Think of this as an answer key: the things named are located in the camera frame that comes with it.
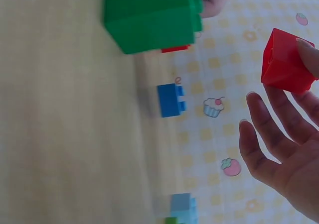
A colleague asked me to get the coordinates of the person's right hand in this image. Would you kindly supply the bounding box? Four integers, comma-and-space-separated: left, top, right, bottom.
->
239, 38, 319, 224

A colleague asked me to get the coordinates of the person's left hand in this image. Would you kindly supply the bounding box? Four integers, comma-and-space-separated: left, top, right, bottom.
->
197, 0, 231, 19

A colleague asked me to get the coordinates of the red toy block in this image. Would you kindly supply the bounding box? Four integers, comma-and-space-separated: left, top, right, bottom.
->
261, 27, 319, 95

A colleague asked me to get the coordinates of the red toy brick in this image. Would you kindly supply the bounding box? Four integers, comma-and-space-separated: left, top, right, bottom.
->
161, 44, 192, 54

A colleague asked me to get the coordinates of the light blue toy block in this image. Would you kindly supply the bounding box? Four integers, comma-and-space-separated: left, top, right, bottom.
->
170, 193, 199, 224

